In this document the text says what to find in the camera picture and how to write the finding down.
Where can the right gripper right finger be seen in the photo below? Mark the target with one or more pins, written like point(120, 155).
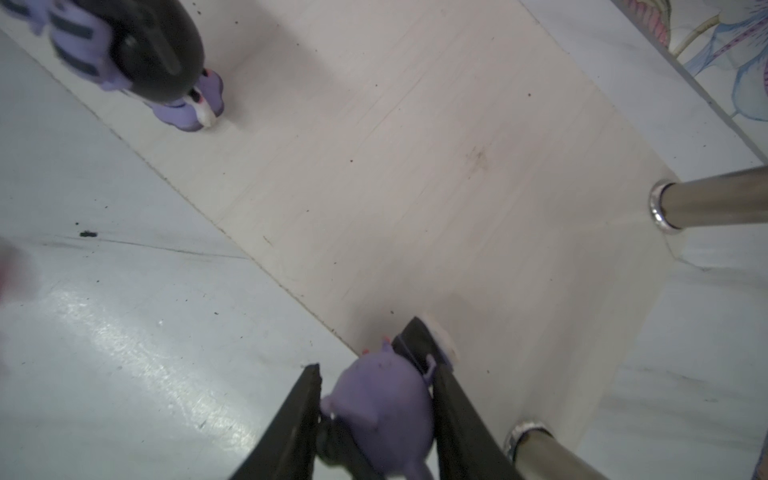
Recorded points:
point(465, 448)

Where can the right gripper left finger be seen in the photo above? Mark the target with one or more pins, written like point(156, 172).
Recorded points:
point(287, 448)

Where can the purple Kuromi figure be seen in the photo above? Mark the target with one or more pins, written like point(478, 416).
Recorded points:
point(378, 420)

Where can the white two-tier shelf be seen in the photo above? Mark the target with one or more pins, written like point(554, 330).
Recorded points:
point(483, 164)

